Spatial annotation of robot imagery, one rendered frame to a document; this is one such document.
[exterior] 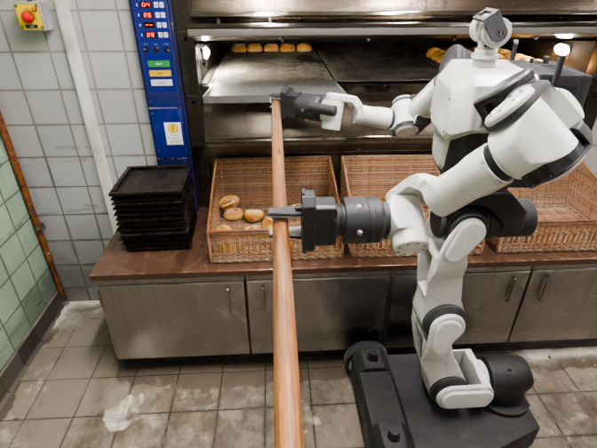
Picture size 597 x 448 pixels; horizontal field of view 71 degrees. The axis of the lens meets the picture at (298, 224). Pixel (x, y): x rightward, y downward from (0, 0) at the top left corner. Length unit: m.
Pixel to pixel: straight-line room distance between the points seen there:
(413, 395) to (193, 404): 0.93
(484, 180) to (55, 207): 2.09
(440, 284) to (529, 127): 0.78
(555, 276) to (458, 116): 1.19
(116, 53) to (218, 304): 1.13
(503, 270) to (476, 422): 0.61
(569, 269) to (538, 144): 1.48
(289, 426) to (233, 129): 1.67
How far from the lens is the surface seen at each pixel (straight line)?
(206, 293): 1.80
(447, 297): 1.42
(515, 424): 1.89
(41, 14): 2.05
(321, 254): 1.74
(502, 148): 0.68
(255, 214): 1.97
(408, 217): 0.79
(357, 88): 2.00
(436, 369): 1.65
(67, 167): 2.29
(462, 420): 1.83
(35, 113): 2.25
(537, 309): 2.20
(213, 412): 1.98
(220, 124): 2.02
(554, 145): 0.70
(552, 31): 2.10
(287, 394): 0.49
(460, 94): 1.07
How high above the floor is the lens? 1.58
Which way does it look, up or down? 30 degrees down
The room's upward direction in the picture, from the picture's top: straight up
